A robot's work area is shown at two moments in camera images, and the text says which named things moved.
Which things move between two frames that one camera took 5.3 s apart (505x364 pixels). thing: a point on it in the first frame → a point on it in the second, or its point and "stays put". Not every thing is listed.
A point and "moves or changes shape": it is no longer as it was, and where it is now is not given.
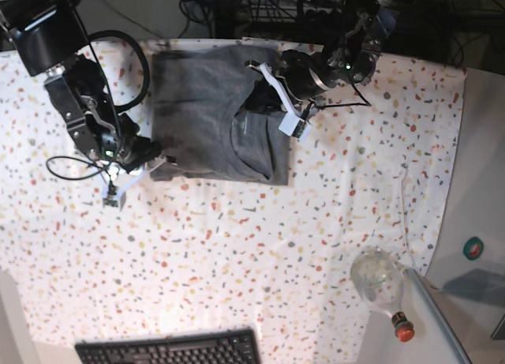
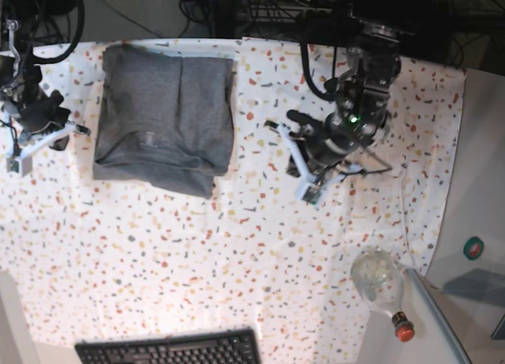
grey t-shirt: [197, 119] moves or changes shape
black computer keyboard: [237, 346] stays put
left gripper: [134, 151] → [31, 116]
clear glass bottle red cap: [378, 276] stays put
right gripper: [301, 81] → [325, 140]
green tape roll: [473, 248] stays put
